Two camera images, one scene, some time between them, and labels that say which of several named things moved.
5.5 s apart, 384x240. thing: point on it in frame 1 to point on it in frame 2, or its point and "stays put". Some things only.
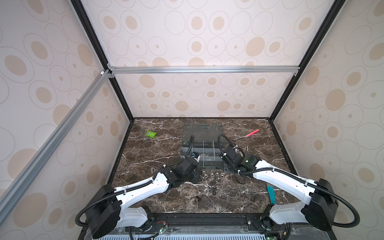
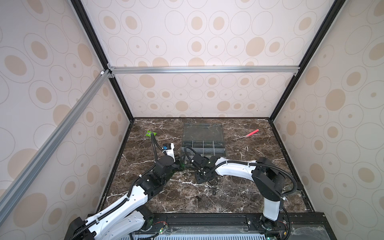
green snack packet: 151,134 stays put
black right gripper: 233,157 to 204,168
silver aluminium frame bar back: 204,70 stays put
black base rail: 212,226 stays put
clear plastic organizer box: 207,140 stays put
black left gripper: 197,172 to 180,166
